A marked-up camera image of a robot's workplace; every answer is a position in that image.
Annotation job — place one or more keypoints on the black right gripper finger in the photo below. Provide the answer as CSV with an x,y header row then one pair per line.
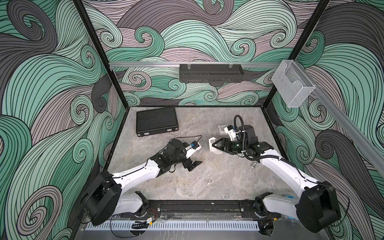
x,y
225,150
221,143

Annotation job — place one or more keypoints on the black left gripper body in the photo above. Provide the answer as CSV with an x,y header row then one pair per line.
x,y
179,159

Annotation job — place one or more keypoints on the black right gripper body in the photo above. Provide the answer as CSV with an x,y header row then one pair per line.
x,y
238,146

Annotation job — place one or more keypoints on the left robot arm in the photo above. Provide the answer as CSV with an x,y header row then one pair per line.
x,y
106,195

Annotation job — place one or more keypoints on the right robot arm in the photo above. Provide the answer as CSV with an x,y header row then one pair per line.
x,y
315,204

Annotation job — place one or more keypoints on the black ribbed briefcase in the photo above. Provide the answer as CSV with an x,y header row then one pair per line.
x,y
156,121

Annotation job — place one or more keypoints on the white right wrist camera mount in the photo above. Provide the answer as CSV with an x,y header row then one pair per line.
x,y
233,133

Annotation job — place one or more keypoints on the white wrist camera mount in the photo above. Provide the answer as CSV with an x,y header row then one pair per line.
x,y
233,133
192,148

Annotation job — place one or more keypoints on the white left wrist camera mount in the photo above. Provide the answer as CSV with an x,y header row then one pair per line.
x,y
192,148

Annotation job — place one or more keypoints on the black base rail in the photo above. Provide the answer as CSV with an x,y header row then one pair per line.
x,y
204,208

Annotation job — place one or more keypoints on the white slotted cable duct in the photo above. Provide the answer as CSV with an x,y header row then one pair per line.
x,y
180,226

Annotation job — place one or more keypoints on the black wall tray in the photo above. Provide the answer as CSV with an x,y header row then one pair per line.
x,y
214,74

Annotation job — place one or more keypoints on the clear acrylic wall holder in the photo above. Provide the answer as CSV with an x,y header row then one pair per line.
x,y
293,83

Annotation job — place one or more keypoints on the black corner frame post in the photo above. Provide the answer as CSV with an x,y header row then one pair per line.
x,y
99,49

